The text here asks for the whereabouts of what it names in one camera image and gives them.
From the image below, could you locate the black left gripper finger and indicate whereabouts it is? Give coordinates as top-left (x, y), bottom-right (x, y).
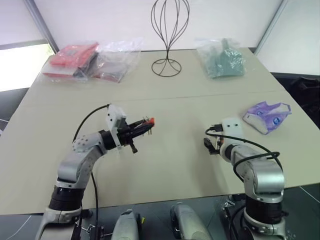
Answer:
top-left (129, 118), bottom-right (151, 129)
top-left (131, 124), bottom-right (153, 137)

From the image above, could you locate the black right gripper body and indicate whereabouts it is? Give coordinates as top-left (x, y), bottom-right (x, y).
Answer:
top-left (211, 123), bottom-right (226, 153)

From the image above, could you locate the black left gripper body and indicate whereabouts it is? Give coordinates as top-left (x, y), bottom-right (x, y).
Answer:
top-left (116, 121), bottom-right (137, 147)

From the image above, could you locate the red hex key holder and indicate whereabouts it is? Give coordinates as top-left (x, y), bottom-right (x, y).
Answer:
top-left (139, 116), bottom-right (157, 137)

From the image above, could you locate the purple tissue pack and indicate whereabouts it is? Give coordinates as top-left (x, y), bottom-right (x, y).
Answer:
top-left (242, 100), bottom-right (292, 136)

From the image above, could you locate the clear crumpled plastic bag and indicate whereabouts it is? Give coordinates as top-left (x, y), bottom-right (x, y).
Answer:
top-left (90, 37), bottom-right (144, 84)

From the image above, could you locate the grey rounded shape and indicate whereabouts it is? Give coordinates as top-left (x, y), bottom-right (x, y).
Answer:
top-left (111, 209), bottom-right (141, 240)
top-left (169, 201), bottom-right (213, 240)

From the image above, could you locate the plastic bag with green item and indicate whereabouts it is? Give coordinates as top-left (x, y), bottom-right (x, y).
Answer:
top-left (194, 37), bottom-right (248, 81)

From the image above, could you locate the plastic bag with red items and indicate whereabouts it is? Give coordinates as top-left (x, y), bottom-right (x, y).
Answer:
top-left (41, 40), bottom-right (100, 83)

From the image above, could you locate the black bag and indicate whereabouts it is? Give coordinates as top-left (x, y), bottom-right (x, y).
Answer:
top-left (287, 76), bottom-right (320, 120)

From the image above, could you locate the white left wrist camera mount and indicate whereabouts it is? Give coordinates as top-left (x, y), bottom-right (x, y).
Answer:
top-left (104, 104), bottom-right (127, 151)

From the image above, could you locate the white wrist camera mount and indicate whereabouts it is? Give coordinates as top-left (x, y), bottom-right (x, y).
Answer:
top-left (221, 116), bottom-right (245, 146)
top-left (104, 104), bottom-right (127, 151)

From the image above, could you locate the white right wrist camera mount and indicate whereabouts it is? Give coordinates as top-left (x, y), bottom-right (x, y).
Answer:
top-left (221, 116), bottom-right (245, 146)

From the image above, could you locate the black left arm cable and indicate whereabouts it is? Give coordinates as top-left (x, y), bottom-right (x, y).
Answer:
top-left (71, 103), bottom-right (111, 240)

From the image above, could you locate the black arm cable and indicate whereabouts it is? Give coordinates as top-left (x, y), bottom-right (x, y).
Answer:
top-left (71, 103), bottom-right (111, 240)
top-left (204, 126), bottom-right (281, 182)

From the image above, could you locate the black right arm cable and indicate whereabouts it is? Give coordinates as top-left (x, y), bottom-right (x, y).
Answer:
top-left (204, 126), bottom-right (281, 182)

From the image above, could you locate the black cable bundle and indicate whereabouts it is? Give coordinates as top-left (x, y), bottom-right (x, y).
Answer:
top-left (219, 196), bottom-right (248, 240)

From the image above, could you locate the black wire hat stand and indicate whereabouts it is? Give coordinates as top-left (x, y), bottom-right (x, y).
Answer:
top-left (150, 0), bottom-right (190, 77)

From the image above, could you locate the black clamp bracket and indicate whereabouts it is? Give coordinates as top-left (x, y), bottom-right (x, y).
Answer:
top-left (71, 216), bottom-right (106, 240)

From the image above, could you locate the grey metal frame post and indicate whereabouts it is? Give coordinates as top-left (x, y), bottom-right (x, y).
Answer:
top-left (253, 0), bottom-right (288, 55)
top-left (23, 0), bottom-right (60, 55)

